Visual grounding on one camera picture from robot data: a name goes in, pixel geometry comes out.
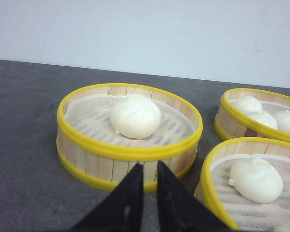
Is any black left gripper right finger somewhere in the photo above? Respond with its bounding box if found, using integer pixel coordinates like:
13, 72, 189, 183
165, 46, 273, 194
157, 161, 232, 232

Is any steamer drawer with one bun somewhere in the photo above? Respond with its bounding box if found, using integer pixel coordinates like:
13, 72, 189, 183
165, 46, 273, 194
56, 83, 203, 192

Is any white bun in single drawer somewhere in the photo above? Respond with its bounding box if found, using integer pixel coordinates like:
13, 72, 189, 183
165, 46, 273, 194
110, 95, 161, 139

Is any steamer drawer with three buns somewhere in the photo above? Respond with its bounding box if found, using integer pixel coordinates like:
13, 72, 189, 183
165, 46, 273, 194
214, 88, 290, 143

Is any steamer drawer with two buns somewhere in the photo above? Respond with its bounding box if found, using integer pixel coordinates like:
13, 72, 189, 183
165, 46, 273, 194
195, 138, 290, 232

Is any white steamed bun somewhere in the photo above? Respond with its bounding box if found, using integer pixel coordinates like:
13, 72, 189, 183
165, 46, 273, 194
231, 96, 262, 114
247, 111, 277, 130
274, 110, 290, 134
229, 158, 283, 203
274, 221, 290, 232

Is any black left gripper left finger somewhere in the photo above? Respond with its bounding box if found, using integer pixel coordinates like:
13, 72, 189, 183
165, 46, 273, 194
71, 163, 144, 232

